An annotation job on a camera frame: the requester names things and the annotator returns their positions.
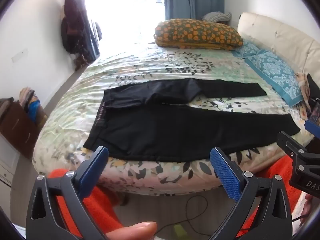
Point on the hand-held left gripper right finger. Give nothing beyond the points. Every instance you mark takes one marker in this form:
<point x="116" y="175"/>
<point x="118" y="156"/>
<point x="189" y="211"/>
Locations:
<point x="225" y="175"/>

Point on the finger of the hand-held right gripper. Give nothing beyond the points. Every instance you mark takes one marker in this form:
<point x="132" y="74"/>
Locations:
<point x="290" y="143"/>
<point x="313" y="128"/>

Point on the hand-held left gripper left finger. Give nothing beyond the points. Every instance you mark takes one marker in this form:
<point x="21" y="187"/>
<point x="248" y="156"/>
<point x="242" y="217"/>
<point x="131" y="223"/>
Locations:
<point x="93" y="170"/>

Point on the black pants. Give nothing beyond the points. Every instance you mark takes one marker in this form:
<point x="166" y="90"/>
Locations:
<point x="175" y="130"/>

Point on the person's left hand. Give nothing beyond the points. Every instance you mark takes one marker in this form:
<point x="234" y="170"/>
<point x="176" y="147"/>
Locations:
<point x="135" y="231"/>

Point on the orange fuzzy garment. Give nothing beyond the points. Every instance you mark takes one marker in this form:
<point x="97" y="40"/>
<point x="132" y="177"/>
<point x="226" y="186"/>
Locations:
<point x="100" y="205"/>

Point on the dark cloth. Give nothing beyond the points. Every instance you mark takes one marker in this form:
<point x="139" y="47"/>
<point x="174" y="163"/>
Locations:
<point x="314" y="86"/>

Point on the beige patterned cloth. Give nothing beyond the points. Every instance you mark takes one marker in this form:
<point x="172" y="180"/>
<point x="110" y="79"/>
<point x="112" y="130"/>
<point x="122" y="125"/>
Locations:
<point x="302" y="87"/>

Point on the teal floral pillow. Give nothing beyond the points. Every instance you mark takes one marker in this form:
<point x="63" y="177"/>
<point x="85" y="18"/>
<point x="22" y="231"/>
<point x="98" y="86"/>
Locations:
<point x="275" y="75"/>

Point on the white drawer unit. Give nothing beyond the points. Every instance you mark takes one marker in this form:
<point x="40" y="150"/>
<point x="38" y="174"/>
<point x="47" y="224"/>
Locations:
<point x="7" y="160"/>

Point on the brown wooden cabinet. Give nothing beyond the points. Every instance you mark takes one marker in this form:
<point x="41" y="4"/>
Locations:
<point x="17" y="127"/>

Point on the pile of folded clothes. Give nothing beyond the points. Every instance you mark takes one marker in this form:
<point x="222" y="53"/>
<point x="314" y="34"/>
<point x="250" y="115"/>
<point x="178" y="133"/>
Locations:
<point x="31" y="105"/>

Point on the cream padded headboard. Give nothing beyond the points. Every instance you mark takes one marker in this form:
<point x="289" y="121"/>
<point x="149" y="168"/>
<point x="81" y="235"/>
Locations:
<point x="282" y="35"/>

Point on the light blue patterned pillow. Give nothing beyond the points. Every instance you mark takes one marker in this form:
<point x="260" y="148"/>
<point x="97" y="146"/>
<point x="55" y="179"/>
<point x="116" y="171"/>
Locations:
<point x="246" y="48"/>

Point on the floral bedspread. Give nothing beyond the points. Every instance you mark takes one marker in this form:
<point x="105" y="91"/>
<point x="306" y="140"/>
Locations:
<point x="150" y="62"/>

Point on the orange flowered pillow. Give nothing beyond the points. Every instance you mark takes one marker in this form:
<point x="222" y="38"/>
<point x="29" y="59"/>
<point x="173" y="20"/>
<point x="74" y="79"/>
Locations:
<point x="197" y="33"/>

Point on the grey striped cloth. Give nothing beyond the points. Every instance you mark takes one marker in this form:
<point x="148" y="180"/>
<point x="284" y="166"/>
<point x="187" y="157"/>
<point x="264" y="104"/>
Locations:
<point x="216" y="16"/>

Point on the white wall plate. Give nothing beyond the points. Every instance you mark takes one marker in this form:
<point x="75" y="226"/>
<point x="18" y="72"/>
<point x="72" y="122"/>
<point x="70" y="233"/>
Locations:
<point x="20" y="54"/>

